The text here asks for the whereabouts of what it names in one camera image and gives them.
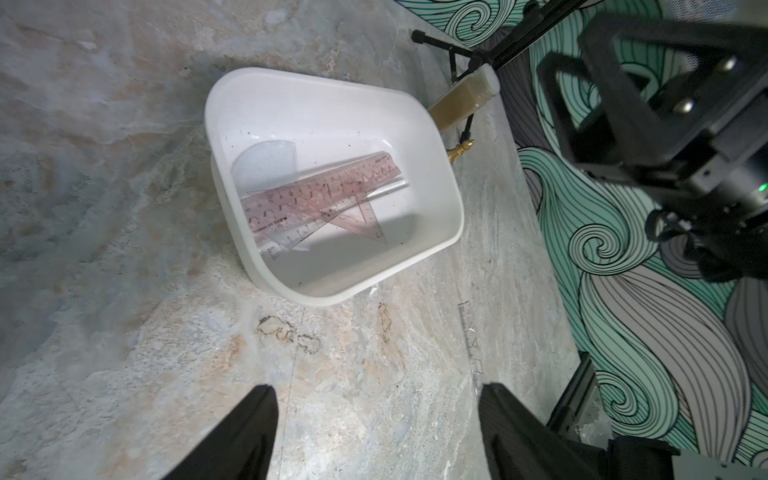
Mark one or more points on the red straight ruler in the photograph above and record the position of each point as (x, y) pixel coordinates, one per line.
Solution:
(377, 169)

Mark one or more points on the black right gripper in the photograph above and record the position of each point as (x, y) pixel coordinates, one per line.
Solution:
(676, 107)

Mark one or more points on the pink straight ruler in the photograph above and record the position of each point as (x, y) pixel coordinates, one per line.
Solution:
(283, 218)

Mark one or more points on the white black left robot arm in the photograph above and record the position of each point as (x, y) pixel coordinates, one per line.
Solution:
(638, 458)

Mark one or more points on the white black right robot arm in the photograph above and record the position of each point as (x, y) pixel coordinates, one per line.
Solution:
(723, 247)

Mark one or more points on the pink tall triangle ruler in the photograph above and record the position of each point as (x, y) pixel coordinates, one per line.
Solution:
(361, 220)

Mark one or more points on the clear short straight ruler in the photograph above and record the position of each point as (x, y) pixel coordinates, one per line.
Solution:
(471, 331)

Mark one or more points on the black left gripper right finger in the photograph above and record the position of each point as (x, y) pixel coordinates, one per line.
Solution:
(518, 446)

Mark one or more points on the spice jar with white lid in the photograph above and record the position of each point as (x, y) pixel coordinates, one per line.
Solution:
(465, 98)

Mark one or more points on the white plastic storage box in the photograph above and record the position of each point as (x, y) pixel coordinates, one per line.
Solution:
(333, 123)

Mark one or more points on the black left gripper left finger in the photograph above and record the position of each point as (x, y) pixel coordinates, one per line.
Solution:
(240, 446)

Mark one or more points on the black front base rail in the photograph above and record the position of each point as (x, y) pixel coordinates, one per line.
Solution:
(569, 409)

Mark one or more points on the clear protractor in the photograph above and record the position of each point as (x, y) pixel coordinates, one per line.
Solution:
(265, 166)

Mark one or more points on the black tripod microphone stand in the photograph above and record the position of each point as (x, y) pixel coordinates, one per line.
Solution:
(487, 32)

